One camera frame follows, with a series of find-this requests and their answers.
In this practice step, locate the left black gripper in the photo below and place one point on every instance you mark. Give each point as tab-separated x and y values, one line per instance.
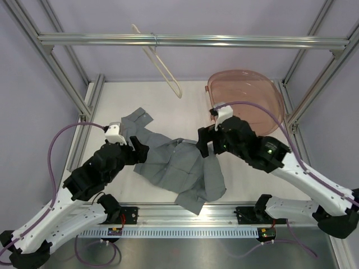
138	156

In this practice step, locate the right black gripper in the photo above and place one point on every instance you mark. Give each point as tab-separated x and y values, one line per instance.
206	135

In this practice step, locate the grey button shirt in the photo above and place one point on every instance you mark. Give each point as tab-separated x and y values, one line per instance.
176	165

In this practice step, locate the cream plastic hanger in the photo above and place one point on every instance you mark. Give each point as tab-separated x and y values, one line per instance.
151	53

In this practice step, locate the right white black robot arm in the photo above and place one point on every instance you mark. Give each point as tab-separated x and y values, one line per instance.
331	207

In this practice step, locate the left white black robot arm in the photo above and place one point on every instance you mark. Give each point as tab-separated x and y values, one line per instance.
32	244

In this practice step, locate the pink translucent plastic basin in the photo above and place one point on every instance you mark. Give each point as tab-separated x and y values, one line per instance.
250	86

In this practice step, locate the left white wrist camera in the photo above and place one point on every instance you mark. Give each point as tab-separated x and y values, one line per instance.
113	133

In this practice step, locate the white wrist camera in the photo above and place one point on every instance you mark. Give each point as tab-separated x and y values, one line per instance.
221	112
113	133

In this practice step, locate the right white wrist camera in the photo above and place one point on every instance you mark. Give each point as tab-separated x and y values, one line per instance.
221	112

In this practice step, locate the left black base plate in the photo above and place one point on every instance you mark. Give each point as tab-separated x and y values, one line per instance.
127	215

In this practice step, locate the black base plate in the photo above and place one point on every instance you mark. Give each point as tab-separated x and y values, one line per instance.
127	215
247	215

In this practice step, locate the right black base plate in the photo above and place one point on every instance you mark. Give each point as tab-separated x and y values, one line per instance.
247	215

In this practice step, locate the white slotted cable duct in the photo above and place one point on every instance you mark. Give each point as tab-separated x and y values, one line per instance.
196	232

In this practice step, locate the aluminium hanging rail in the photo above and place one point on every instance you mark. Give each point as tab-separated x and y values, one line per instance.
206	41

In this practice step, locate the aluminium frame structure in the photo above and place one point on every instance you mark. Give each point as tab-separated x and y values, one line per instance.
28	27

